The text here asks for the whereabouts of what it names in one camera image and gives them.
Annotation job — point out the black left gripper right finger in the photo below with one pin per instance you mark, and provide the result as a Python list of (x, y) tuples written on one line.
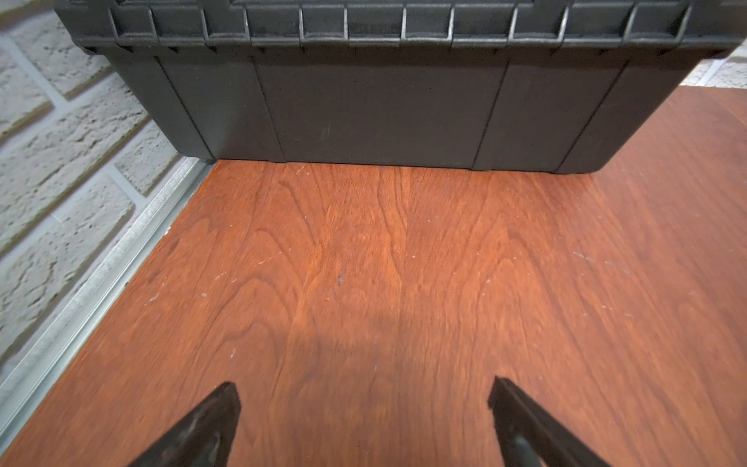
[(530, 436)]

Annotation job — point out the black plastic toolbox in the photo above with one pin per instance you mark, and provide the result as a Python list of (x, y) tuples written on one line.
[(544, 86)]

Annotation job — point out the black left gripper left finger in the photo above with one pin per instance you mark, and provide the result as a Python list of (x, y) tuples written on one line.
[(204, 436)]

